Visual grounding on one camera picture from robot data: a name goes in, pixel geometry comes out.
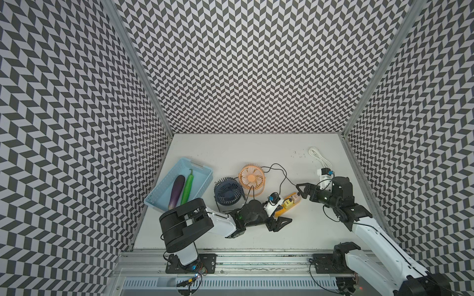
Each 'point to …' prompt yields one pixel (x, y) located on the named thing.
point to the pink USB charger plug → (296, 198)
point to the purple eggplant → (176, 190)
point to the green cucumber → (187, 190)
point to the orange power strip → (281, 211)
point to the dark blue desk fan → (228, 190)
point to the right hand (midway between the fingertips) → (302, 190)
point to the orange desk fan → (252, 177)
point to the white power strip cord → (326, 163)
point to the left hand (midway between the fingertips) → (285, 216)
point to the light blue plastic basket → (158, 198)
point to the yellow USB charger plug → (287, 204)
